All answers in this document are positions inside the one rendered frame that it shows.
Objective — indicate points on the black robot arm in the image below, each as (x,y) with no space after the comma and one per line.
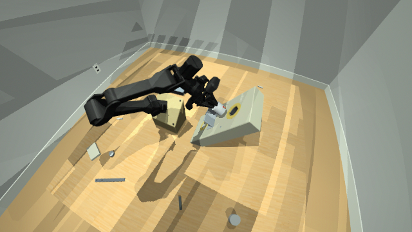
(117,102)

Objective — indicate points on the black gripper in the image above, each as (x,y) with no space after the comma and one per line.
(202,96)

